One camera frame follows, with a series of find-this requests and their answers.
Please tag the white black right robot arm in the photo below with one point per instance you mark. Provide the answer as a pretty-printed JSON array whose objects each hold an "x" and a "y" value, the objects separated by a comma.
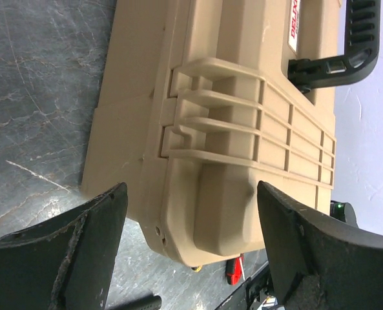
[{"x": 344, "y": 212}]

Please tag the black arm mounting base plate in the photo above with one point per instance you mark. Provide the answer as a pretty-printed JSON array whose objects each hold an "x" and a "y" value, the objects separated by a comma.
[{"x": 257, "y": 292}]

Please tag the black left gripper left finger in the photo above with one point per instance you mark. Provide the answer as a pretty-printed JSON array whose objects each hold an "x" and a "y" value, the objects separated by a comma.
[{"x": 65, "y": 262}]

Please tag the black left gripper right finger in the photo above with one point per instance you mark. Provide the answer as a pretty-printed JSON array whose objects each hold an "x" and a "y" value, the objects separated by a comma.
[{"x": 316, "y": 261}]

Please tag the tan plastic tool box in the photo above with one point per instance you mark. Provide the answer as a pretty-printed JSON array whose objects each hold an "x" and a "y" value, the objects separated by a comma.
[{"x": 201, "y": 100}]

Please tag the red box cutter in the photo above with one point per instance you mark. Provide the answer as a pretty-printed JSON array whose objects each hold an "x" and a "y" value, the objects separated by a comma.
[{"x": 233, "y": 270}]

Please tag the yellow handled screwdriver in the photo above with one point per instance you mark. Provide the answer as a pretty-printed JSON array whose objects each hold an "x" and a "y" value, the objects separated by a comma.
[{"x": 197, "y": 268}]

